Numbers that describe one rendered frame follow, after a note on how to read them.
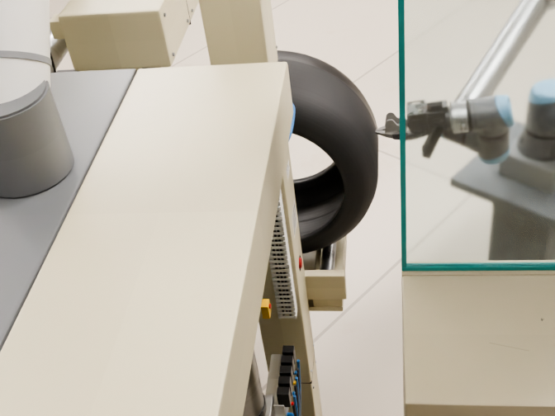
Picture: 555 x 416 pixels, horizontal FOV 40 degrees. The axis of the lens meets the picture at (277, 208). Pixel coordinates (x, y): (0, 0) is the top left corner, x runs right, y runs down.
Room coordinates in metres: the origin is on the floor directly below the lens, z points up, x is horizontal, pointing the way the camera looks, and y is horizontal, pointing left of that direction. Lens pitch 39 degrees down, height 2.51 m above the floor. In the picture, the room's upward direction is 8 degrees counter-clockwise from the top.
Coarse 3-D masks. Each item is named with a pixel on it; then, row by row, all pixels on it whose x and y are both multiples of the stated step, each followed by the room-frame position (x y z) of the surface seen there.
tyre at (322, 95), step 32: (288, 64) 1.88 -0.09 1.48; (320, 64) 1.91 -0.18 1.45; (320, 96) 1.76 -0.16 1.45; (352, 96) 1.84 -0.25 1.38; (320, 128) 1.69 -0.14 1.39; (352, 128) 1.71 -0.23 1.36; (352, 160) 1.68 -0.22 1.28; (320, 192) 1.97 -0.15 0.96; (352, 192) 1.67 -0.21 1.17; (320, 224) 1.84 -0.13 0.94; (352, 224) 1.69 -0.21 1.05
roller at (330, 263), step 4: (332, 244) 1.75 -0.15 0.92; (324, 248) 1.74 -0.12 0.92; (328, 248) 1.73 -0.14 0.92; (332, 248) 1.74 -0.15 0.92; (324, 252) 1.72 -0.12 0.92; (328, 252) 1.72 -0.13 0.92; (332, 252) 1.72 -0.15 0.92; (320, 256) 1.72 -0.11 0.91; (324, 256) 1.71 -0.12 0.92; (328, 256) 1.70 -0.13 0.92; (332, 256) 1.70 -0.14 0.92; (320, 260) 1.70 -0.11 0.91; (324, 260) 1.69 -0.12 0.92; (328, 260) 1.68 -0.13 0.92; (332, 260) 1.69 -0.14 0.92; (320, 264) 1.68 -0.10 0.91; (324, 264) 1.67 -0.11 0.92; (328, 264) 1.67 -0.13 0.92; (332, 264) 1.67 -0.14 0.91; (320, 268) 1.66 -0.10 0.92; (324, 268) 1.65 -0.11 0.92; (328, 268) 1.65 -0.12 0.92; (332, 268) 1.65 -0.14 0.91
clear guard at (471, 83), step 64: (448, 0) 1.23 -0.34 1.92; (512, 0) 1.21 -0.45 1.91; (448, 64) 1.23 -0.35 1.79; (512, 64) 1.21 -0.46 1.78; (448, 128) 1.23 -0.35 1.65; (512, 128) 1.21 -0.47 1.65; (448, 192) 1.23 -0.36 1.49; (512, 192) 1.21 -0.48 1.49; (448, 256) 1.23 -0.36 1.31; (512, 256) 1.20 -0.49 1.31
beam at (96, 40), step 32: (96, 0) 1.77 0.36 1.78; (128, 0) 1.75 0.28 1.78; (160, 0) 1.72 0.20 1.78; (192, 0) 1.96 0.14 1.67; (64, 32) 1.71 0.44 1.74; (96, 32) 1.70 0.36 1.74; (128, 32) 1.68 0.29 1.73; (160, 32) 1.67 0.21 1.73; (96, 64) 1.70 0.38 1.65; (128, 64) 1.69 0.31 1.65; (160, 64) 1.67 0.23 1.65
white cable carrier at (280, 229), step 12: (276, 216) 1.45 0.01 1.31; (276, 228) 1.44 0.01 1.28; (276, 240) 1.46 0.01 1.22; (276, 252) 1.45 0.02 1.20; (288, 252) 1.46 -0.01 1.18; (276, 264) 1.46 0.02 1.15; (288, 264) 1.44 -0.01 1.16; (276, 276) 1.45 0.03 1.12; (288, 276) 1.44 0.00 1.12; (276, 288) 1.45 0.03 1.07; (288, 288) 1.44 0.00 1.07; (276, 300) 1.45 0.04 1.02; (288, 300) 1.44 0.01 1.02; (288, 312) 1.44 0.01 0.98
